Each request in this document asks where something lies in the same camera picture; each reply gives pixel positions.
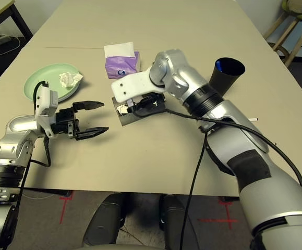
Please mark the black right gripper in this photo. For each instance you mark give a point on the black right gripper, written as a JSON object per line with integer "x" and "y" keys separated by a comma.
{"x": 149, "y": 104}

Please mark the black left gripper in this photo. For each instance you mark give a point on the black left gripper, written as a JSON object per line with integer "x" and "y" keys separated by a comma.
{"x": 66, "y": 122}

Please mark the grey glasses case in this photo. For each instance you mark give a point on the grey glasses case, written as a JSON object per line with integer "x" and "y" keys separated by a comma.
{"x": 130, "y": 119}

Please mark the light green plate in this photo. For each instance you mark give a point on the light green plate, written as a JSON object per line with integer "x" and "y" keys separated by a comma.
{"x": 49, "y": 75}

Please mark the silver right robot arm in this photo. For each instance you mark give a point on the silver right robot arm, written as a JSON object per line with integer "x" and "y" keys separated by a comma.
{"x": 179, "y": 67}

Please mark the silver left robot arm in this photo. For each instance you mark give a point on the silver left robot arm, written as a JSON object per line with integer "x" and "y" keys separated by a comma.
{"x": 15, "y": 125}

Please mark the purple tissue box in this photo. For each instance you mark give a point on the purple tissue box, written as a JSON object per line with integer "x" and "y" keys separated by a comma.
{"x": 119, "y": 65}

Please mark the white tissue sheet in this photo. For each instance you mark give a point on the white tissue sheet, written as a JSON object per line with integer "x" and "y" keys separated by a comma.
{"x": 119, "y": 49}

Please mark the blue marker pen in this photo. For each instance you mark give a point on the blue marker pen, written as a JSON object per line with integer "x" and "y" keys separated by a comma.
{"x": 219, "y": 66}

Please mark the black table foot bar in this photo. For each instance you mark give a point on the black table foot bar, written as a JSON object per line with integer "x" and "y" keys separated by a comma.
{"x": 59, "y": 193}

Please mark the black plastic cup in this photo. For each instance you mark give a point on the black plastic cup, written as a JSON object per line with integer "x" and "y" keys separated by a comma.
{"x": 229, "y": 78}

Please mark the grey robot left leg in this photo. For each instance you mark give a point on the grey robot left leg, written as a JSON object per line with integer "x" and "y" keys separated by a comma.
{"x": 103, "y": 218}

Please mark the grey robot leg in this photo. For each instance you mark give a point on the grey robot leg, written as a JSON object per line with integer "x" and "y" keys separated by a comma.
{"x": 179, "y": 224}
{"x": 103, "y": 218}

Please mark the white and blue pen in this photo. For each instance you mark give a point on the white and blue pen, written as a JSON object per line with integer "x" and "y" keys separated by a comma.
{"x": 253, "y": 119}

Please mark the grey robot right leg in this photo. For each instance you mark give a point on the grey robot right leg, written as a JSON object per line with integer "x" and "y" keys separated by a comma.
{"x": 179, "y": 224}

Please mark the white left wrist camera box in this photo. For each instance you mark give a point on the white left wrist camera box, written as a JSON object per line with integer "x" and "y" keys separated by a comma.
{"x": 46, "y": 99}

